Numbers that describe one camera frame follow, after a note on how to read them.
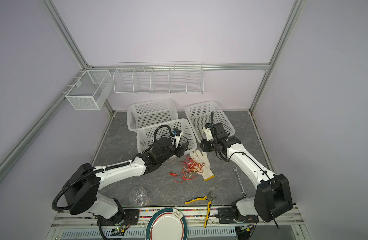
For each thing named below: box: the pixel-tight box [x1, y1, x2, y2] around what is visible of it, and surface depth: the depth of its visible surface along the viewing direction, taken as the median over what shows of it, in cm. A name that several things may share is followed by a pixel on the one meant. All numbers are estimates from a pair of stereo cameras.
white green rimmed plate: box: [145, 207, 189, 240], surface depth 72 cm
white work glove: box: [190, 149, 215, 182], surface depth 92 cm
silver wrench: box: [233, 166, 247, 197], surface depth 86 cm
